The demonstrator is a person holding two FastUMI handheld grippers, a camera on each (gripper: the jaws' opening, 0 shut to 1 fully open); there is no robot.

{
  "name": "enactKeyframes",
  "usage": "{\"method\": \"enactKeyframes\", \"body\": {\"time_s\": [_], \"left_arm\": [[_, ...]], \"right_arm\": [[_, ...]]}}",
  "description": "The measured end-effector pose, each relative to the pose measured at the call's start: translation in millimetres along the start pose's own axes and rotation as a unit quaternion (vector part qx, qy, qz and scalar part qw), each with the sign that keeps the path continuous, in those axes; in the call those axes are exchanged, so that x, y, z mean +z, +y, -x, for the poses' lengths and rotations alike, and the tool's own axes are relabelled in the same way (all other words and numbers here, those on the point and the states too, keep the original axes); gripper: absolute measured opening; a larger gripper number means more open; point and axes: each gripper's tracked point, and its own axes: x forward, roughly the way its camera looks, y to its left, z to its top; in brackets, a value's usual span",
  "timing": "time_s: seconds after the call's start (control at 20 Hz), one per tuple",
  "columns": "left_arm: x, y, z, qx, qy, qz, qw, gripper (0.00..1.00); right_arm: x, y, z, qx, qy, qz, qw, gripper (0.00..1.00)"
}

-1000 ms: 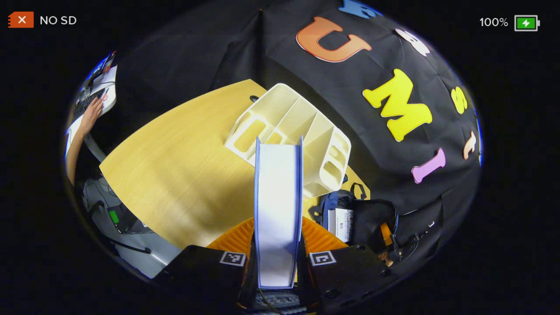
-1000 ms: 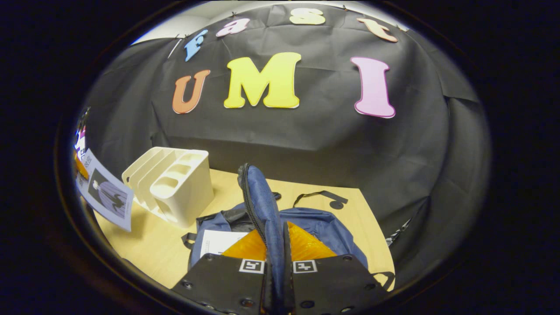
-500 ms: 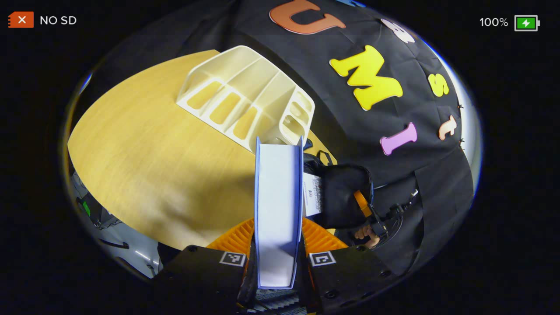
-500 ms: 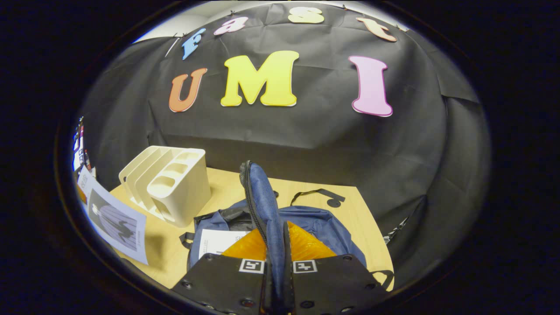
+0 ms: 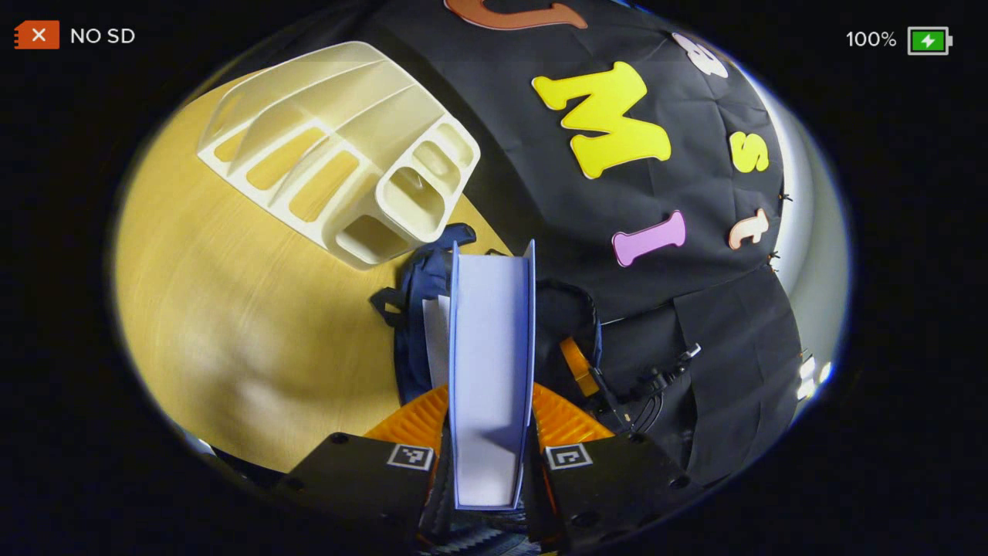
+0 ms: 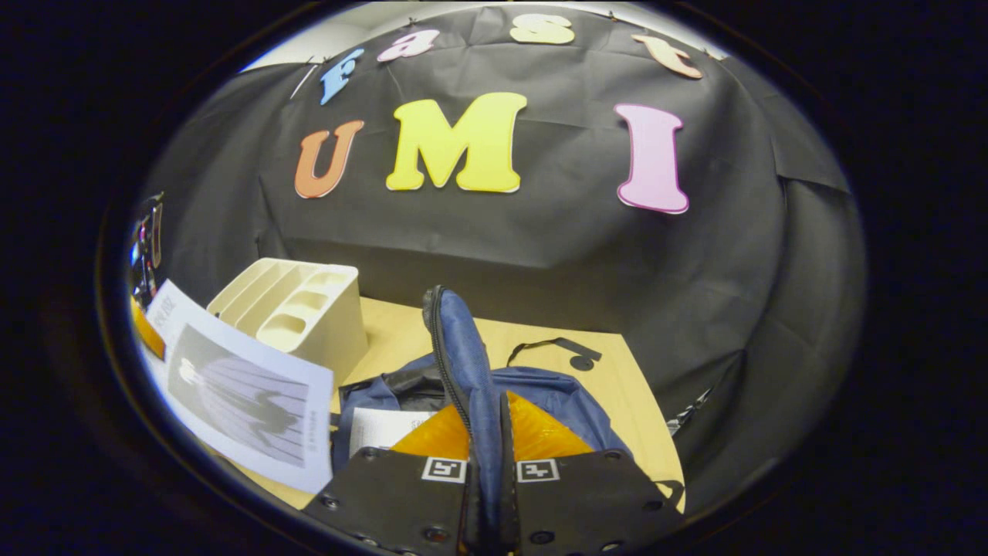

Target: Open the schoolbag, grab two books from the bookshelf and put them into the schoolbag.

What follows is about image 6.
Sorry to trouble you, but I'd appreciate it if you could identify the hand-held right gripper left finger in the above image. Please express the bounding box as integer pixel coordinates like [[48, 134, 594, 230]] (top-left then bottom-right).
[[301, 402, 473, 556]]

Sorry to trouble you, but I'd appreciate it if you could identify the blue schoolbag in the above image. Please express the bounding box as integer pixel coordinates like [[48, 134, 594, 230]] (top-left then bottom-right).
[[332, 286, 684, 556]]

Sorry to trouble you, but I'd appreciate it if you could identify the grey cover book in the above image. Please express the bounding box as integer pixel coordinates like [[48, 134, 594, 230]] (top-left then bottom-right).
[[145, 280, 335, 495]]

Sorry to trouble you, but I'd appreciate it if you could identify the white cover book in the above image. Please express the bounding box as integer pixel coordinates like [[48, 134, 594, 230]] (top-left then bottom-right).
[[350, 408, 437, 458]]

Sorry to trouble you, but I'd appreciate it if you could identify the cream plastic bookshelf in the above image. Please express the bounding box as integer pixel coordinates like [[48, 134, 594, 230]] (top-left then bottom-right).
[[207, 258, 370, 387]]

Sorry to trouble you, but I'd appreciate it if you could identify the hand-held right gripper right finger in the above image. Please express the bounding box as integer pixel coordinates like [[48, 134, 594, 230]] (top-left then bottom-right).
[[498, 390, 684, 556]]

